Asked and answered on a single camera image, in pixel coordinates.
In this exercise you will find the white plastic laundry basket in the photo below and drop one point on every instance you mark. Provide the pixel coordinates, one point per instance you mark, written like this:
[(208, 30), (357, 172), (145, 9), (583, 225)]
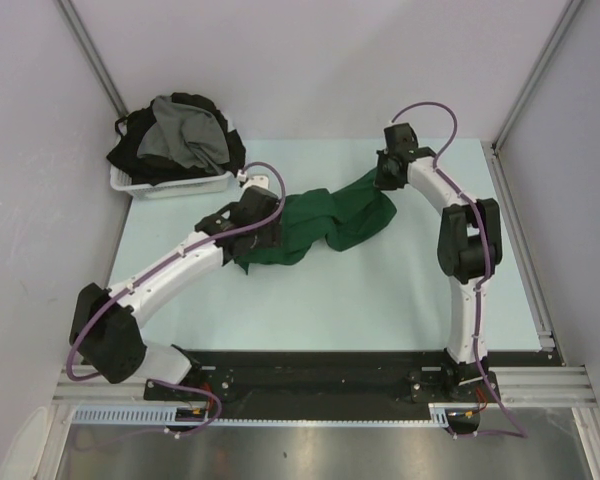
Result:
[(121, 182)]

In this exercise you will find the left aluminium corner post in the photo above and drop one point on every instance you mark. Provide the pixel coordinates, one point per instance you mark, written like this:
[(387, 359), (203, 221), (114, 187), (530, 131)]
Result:
[(94, 59)]

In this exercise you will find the aluminium corner post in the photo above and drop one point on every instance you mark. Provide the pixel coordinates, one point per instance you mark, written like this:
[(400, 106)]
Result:
[(558, 34), (94, 59)]

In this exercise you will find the grey t shirt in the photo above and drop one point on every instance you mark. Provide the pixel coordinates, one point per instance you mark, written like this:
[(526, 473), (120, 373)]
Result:
[(186, 131)]

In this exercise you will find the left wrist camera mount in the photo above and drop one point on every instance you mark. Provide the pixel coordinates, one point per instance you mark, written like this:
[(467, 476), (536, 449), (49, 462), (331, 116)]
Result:
[(246, 180)]

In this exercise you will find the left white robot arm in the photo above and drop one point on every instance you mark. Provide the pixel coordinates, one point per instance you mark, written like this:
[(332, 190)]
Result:
[(107, 322)]

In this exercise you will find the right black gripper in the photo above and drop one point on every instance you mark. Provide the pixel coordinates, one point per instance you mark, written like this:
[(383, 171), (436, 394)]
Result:
[(380, 181)]

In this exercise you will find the green t shirt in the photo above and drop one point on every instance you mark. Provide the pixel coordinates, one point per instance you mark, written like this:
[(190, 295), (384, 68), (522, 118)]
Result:
[(342, 219)]

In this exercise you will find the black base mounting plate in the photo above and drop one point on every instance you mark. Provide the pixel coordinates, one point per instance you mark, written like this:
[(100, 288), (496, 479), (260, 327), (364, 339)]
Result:
[(344, 386)]

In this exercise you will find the black t shirt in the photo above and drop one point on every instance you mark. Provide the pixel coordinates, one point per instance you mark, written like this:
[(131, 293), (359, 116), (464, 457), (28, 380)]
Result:
[(156, 170)]

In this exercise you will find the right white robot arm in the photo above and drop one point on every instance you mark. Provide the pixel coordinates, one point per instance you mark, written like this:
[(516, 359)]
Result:
[(469, 243)]

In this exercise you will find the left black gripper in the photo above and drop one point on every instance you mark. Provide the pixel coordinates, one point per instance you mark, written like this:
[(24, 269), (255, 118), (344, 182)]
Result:
[(272, 236)]

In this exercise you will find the right aluminium corner post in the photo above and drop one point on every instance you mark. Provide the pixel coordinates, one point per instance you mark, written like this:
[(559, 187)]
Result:
[(558, 34)]

